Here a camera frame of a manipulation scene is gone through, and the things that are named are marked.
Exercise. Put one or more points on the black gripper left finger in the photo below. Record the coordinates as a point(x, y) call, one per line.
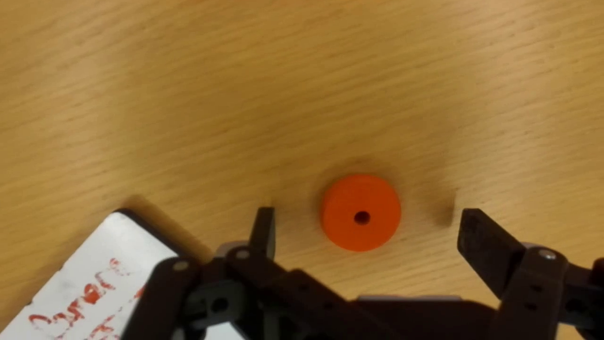
point(263, 234)

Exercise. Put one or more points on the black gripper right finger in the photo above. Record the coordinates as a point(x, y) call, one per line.
point(490, 249)

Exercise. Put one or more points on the orange ring block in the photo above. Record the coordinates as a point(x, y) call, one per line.
point(360, 211)

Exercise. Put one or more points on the white board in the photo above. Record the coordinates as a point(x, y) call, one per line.
point(95, 291)

